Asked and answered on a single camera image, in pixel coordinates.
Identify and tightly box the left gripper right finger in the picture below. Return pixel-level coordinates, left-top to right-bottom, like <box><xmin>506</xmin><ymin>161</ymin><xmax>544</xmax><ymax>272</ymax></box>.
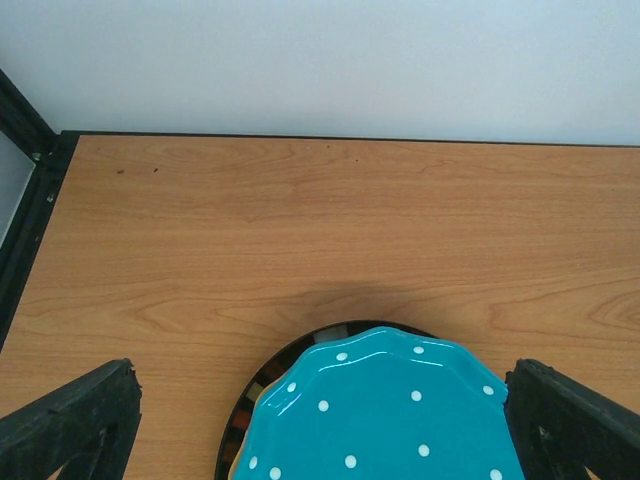
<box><xmin>504</xmin><ymin>359</ymin><xmax>639</xmax><ymax>479</ymax></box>

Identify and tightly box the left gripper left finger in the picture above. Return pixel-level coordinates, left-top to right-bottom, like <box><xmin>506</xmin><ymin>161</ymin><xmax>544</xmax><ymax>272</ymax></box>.
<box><xmin>1</xmin><ymin>359</ymin><xmax>142</xmax><ymax>479</ymax></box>

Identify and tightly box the teal polka dot plate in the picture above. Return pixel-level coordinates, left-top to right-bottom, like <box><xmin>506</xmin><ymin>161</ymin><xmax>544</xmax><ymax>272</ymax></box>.
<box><xmin>232</xmin><ymin>325</ymin><xmax>526</xmax><ymax>480</ymax></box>

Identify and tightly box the black rimmed striped plate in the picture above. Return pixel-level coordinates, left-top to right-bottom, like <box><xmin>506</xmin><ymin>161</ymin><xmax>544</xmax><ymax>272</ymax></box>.
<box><xmin>214</xmin><ymin>319</ymin><xmax>436</xmax><ymax>480</ymax></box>

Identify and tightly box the yellow plate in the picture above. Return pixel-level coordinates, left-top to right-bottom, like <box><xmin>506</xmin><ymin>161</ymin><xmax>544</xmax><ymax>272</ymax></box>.
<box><xmin>228</xmin><ymin>339</ymin><xmax>507</xmax><ymax>480</ymax></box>

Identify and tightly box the black aluminium frame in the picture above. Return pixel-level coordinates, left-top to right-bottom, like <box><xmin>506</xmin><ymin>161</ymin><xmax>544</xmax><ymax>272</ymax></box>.
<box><xmin>0</xmin><ymin>67</ymin><xmax>640</xmax><ymax>351</ymax></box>

